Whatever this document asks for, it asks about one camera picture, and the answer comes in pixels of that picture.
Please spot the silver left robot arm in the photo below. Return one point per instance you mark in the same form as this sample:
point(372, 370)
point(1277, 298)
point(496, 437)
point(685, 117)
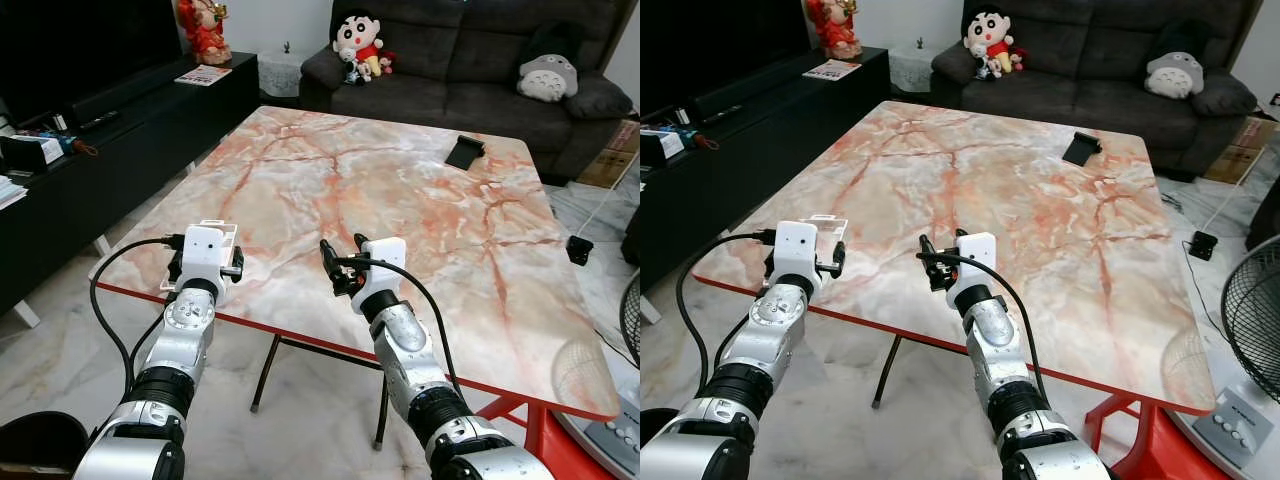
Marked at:
point(172, 345)
point(752, 335)

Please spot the red gold figurine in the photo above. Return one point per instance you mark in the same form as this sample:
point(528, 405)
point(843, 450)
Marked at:
point(205, 30)
point(835, 25)

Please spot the white lace side table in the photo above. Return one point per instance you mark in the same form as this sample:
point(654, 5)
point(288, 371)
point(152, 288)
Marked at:
point(280, 72)
point(912, 68)

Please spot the brown cardboard box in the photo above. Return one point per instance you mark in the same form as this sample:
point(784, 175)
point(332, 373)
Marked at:
point(612, 155)
point(1240, 150)

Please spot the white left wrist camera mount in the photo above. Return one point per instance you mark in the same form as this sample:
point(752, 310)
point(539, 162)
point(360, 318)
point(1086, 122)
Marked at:
point(797, 246)
point(204, 252)

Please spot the white paper stack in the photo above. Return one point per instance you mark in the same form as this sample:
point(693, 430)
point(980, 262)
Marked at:
point(10, 192)

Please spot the small black floor device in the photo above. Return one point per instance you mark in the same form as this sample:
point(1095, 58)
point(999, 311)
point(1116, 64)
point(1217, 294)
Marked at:
point(1203, 245)
point(580, 250)

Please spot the black television cabinet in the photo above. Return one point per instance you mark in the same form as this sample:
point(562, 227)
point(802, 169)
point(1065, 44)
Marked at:
point(120, 175)
point(770, 160)

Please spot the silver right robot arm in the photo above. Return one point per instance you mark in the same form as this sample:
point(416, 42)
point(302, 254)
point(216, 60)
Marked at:
point(415, 365)
point(995, 350)

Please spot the dark grey sofa cushion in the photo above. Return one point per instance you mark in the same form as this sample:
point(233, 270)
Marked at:
point(598, 98)

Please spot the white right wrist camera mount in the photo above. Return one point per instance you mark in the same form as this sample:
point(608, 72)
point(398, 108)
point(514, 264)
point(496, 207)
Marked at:
point(383, 268)
point(975, 260)

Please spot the dark grey fabric sofa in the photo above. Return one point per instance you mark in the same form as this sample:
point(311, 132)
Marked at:
point(1085, 65)
point(460, 70)

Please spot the red plastic stool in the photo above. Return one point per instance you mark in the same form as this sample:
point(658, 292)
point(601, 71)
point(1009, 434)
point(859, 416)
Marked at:
point(545, 445)
point(1160, 445)

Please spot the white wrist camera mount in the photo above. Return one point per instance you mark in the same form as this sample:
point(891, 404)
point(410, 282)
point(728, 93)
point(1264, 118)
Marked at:
point(975, 260)
point(204, 252)
point(797, 246)
point(383, 268)

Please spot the red white booklet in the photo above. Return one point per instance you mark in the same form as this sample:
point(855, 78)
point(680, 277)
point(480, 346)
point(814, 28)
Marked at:
point(203, 76)
point(831, 70)

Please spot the black rubbish bin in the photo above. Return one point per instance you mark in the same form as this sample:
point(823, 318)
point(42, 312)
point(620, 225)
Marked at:
point(40, 445)

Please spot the black soundbar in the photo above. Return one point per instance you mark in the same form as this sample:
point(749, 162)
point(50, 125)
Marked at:
point(745, 95)
point(120, 102)

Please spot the black metal table legs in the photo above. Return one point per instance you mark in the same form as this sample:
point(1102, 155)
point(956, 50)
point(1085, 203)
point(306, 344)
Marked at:
point(268, 372)
point(887, 372)

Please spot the grey round plush toy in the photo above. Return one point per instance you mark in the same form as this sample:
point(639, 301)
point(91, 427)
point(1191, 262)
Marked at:
point(547, 78)
point(1176, 74)

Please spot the cartoon boy plush doll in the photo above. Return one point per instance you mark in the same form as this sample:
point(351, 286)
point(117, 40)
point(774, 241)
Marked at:
point(359, 42)
point(990, 38)

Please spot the black flat television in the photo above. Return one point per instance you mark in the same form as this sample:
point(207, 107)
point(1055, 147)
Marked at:
point(70, 45)
point(715, 40)

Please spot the white black box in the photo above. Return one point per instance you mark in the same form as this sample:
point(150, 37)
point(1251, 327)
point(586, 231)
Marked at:
point(660, 146)
point(30, 152)

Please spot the small black folded object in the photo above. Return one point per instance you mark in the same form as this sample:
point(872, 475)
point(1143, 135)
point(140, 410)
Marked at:
point(464, 152)
point(1081, 148)

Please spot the grey black floor fan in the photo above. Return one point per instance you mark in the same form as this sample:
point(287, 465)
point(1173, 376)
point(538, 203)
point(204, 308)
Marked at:
point(1255, 300)
point(610, 435)

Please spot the black remote control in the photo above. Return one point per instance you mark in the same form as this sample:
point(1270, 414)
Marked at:
point(724, 114)
point(98, 121)

